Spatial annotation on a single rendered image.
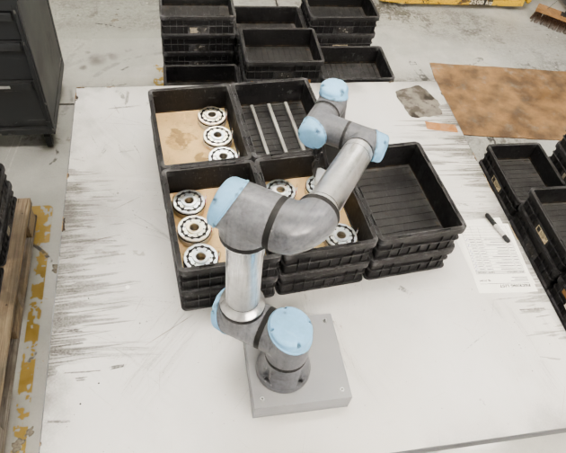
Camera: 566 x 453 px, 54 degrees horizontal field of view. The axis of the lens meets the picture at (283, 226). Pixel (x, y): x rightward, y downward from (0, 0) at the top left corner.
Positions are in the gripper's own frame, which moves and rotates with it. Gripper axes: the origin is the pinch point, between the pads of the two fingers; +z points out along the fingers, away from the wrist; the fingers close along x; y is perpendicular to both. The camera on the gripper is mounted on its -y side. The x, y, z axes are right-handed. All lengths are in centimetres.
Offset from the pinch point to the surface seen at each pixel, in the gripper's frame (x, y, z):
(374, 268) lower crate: -12.4, -18.3, 24.5
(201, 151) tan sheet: 34, 36, 14
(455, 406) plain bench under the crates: -22, -64, 32
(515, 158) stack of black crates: -131, 65, 84
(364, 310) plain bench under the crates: -6.1, -29.1, 30.7
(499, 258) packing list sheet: -61, -18, 35
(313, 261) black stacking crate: 9.1, -18.8, 12.1
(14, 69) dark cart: 109, 134, 37
